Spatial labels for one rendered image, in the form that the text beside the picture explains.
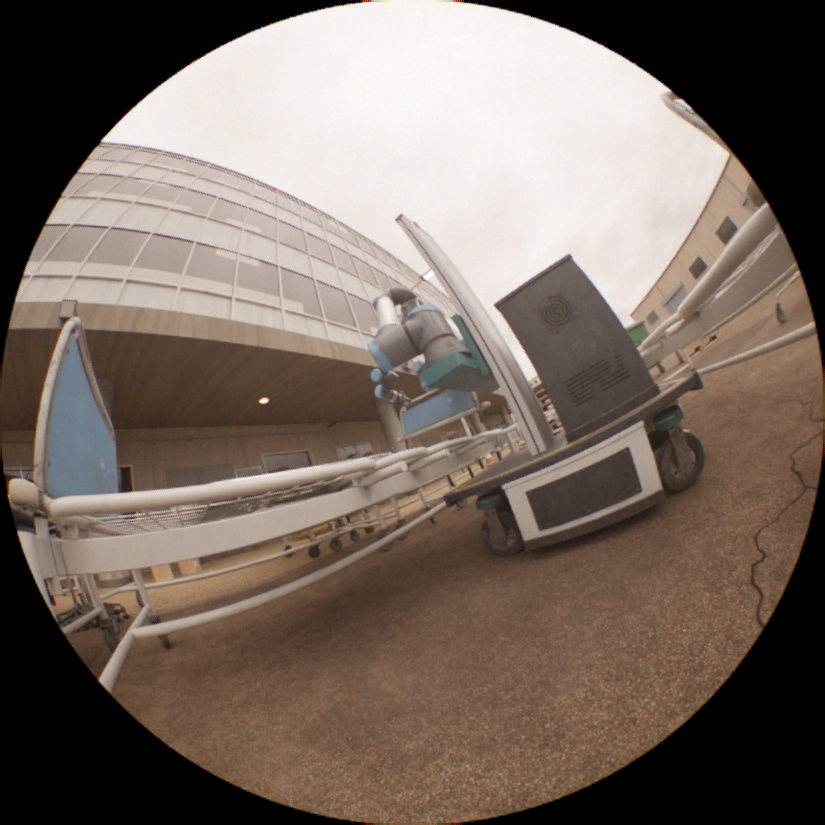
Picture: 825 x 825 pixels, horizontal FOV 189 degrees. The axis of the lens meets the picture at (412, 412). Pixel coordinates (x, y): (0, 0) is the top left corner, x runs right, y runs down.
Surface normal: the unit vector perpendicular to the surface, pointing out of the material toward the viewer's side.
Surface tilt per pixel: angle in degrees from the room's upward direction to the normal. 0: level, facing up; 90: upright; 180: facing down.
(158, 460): 90
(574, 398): 90
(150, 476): 90
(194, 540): 90
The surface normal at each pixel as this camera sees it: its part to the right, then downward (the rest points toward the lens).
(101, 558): 0.73, -0.44
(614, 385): -0.62, 0.04
